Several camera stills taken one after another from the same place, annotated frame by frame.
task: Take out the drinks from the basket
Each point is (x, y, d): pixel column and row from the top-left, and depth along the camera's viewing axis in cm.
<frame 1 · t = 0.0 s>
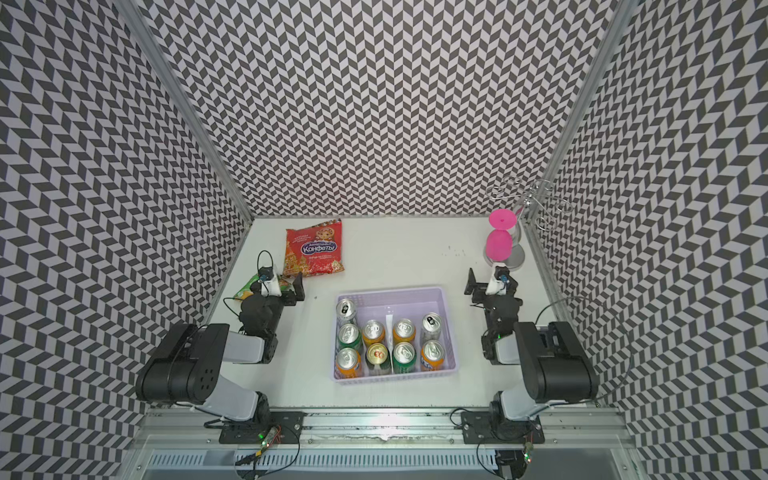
left hand: (285, 274, 90), fingers open
right hand: (485, 273, 89), fingers open
lavender plastic basket: (397, 305, 84), point 12 cm above the table
red candy bag: (314, 250, 105), point 5 cm above the table
chrome glass holder stand: (536, 205, 84), point 30 cm above the table
white Monster can left: (345, 312, 80), point 15 cm above the table
white Monster can right: (431, 328, 79), point 13 cm above the table
green soda can: (349, 336, 84), point 7 cm above the table
orange can back middle: (373, 332, 85), point 7 cm above the table
orange can back right: (404, 330, 86), point 6 cm above the table
orange can front left: (348, 364, 76), point 10 cm above the table
gold top green can: (378, 359, 79), point 8 cm above the table
green can front middle: (404, 358, 78), point 9 cm above the table
orange Fanta can: (432, 357, 77), point 10 cm above the table

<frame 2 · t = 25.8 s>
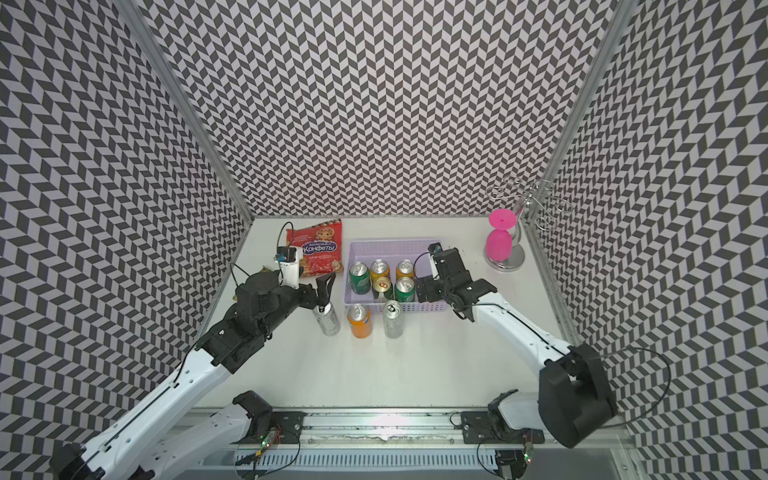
left hand: (317, 275, 73), fingers open
right hand: (434, 285, 86), fingers open
lavender plastic basket: (396, 250, 107), point 4 cm above the table
white Monster can left: (328, 320, 82), point 11 cm above the table
white Monster can right: (393, 319, 81), point 13 cm above the table
green soda can: (360, 277, 92), point 11 cm above the table
orange can back middle: (379, 271, 96), point 9 cm above the table
orange can back right: (404, 268, 95), point 10 cm above the table
orange can front left: (359, 319, 84), point 10 cm above the table
gold top green can: (382, 289, 91), point 9 cm above the table
green can front middle: (404, 290, 92), point 8 cm above the table
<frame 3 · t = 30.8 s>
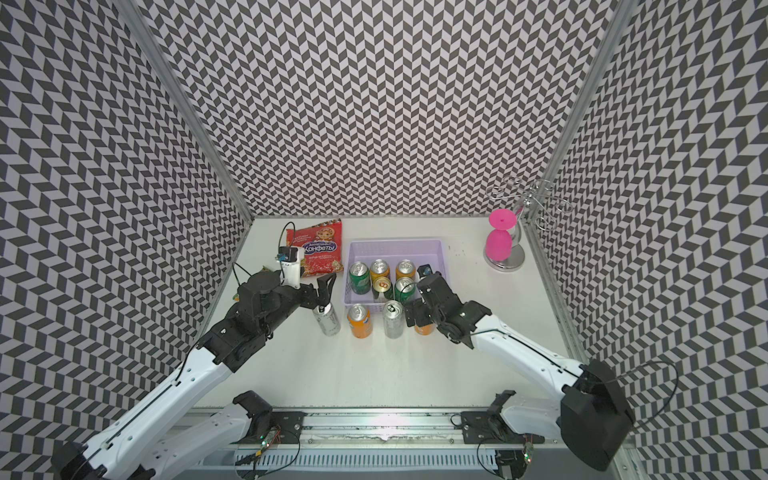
left hand: (317, 275, 73), fingers open
right hand: (422, 308, 82), fingers open
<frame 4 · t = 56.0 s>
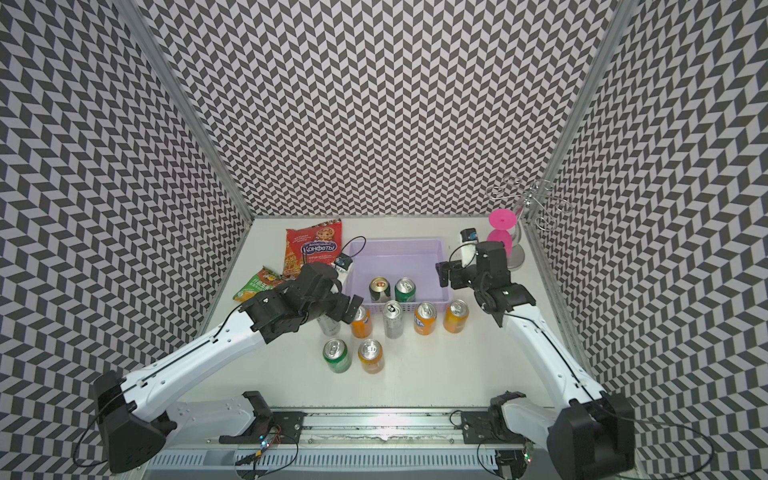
left hand: (343, 295, 76), fingers open
right hand: (452, 267, 81), fingers open
green soda can: (337, 356, 77), point 11 cm above the table
orange can back middle: (371, 356, 79), point 8 cm above the table
orange can back right: (456, 315, 84), point 10 cm above the table
